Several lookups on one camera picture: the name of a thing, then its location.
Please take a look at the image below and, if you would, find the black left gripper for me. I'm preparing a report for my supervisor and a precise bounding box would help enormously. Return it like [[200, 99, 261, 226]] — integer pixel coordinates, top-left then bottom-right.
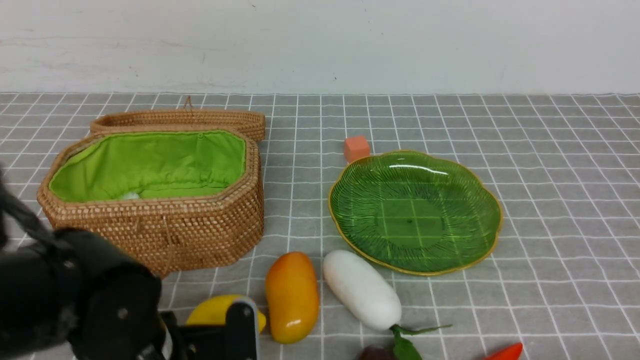
[[150, 296, 260, 360]]

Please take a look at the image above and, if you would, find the yellow lemon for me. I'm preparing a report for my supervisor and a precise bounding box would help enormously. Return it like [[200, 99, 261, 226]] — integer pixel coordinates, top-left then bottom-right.
[[185, 294, 267, 333]]

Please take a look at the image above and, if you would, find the orange yellow mango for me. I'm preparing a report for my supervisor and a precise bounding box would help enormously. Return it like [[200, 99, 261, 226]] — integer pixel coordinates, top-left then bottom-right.
[[265, 251, 320, 344]]

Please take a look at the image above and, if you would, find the white radish with green leaves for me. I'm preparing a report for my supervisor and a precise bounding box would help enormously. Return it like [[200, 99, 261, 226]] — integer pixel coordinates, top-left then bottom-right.
[[322, 250, 441, 360]]

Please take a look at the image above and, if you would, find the dark purple round fruit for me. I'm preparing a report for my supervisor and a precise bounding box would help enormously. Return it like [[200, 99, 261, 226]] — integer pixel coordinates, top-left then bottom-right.
[[356, 345, 396, 360]]

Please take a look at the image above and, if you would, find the red chili pepper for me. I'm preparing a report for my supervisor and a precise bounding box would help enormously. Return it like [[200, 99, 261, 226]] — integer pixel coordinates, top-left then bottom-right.
[[484, 342, 524, 360]]

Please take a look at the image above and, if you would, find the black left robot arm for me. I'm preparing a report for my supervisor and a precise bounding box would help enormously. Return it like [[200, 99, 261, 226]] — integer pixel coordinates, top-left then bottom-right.
[[0, 184, 259, 360]]

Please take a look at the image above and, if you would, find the woven rattan basket green lining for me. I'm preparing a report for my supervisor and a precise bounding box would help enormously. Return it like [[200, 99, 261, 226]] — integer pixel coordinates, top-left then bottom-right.
[[37, 126, 265, 276]]

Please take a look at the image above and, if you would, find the green glass leaf plate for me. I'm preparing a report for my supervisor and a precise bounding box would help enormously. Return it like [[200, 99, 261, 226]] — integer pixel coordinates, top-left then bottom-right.
[[327, 150, 505, 277]]

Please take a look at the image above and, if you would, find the woven rattan basket lid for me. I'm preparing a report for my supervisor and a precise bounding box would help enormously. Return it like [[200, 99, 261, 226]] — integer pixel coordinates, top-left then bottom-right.
[[89, 96, 266, 142]]

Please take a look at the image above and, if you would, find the small orange cube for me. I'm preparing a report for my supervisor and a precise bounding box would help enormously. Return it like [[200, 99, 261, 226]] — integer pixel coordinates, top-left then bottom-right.
[[343, 136, 371, 164]]

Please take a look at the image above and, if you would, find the grey checked tablecloth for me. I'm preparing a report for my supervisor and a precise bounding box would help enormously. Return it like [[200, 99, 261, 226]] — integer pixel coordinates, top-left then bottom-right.
[[0, 92, 640, 360]]

